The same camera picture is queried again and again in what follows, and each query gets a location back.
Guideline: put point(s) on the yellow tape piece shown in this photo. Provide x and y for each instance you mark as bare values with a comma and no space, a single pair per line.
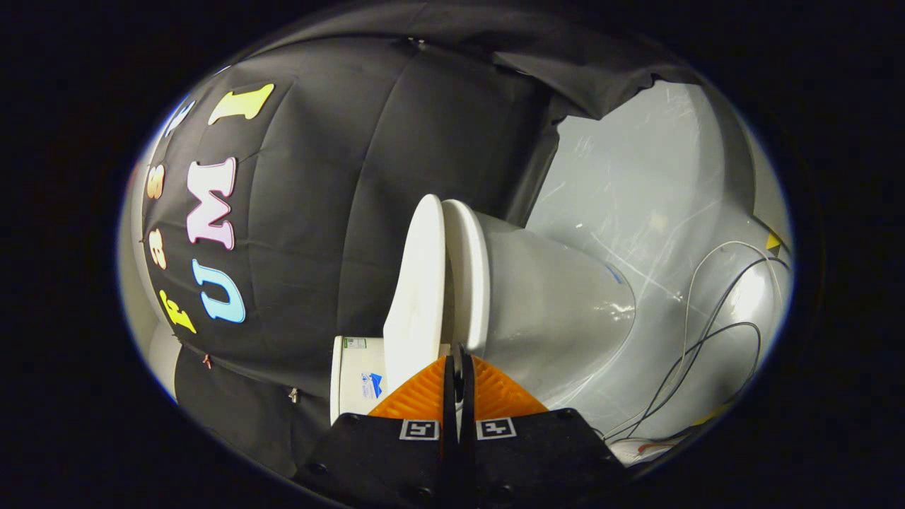
773,242

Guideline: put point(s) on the white toilet lid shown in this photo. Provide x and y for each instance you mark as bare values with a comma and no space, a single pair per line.
417,297

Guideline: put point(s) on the black backdrop cloth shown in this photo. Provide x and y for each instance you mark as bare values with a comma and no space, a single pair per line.
318,212

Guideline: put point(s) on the white ceramic toilet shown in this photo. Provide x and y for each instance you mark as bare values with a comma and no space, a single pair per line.
551,304

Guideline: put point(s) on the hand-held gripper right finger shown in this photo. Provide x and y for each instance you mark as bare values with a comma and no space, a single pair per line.
523,452

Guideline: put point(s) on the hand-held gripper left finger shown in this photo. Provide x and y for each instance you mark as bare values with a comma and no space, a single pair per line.
396,452

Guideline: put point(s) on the white toilet seat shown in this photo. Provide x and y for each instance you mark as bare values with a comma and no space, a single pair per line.
470,283

